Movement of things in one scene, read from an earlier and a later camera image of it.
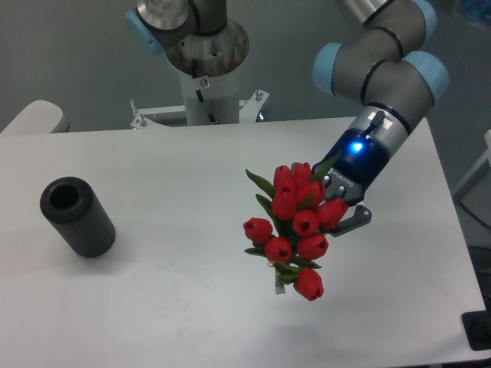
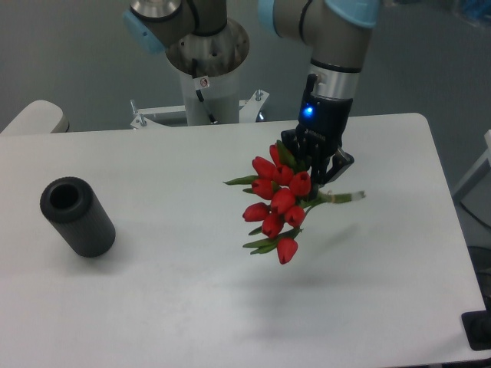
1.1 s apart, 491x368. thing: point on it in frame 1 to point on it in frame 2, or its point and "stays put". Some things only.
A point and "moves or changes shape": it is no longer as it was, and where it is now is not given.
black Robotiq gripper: x=352 y=162 to x=320 y=129
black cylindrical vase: x=74 y=206 stays put
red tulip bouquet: x=300 y=215 moves or changes shape
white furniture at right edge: x=479 y=170 stays put
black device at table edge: x=477 y=326 stays put
